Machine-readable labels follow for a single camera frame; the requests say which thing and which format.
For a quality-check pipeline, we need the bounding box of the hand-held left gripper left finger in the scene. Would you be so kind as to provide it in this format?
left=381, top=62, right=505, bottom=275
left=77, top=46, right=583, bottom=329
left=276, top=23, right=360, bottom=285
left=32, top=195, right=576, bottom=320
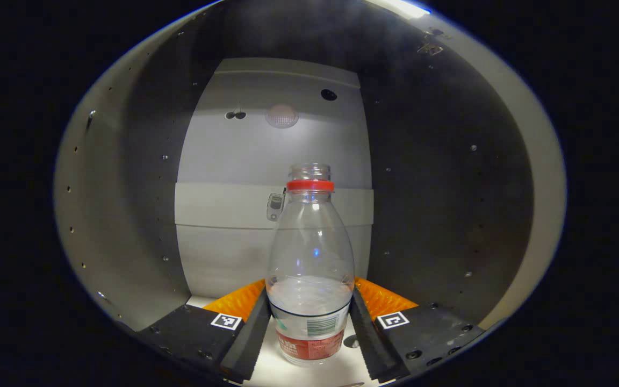
left=135, top=278, right=273, bottom=385

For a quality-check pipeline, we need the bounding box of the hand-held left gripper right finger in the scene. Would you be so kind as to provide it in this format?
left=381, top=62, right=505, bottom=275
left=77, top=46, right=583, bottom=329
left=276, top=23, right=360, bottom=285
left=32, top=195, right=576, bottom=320
left=347, top=276, right=487, bottom=384

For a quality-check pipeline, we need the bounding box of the clear plastic bottle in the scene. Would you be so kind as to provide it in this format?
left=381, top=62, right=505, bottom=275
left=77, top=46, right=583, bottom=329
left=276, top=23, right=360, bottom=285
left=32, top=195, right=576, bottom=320
left=265, top=163, right=356, bottom=368

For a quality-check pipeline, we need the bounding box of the round cabinet light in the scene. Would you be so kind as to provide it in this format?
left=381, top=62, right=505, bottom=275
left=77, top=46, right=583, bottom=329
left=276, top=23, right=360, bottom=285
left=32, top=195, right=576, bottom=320
left=265, top=104, right=300, bottom=129

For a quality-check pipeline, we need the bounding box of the metal door hinge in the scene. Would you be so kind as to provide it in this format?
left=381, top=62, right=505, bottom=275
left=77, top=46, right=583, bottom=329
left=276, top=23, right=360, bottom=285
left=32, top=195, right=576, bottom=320
left=417, top=30, right=444, bottom=56

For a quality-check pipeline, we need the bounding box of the long ceiling light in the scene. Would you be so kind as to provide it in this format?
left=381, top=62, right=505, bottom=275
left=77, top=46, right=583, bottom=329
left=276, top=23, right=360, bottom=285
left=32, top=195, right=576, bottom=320
left=374, top=0, right=431, bottom=18

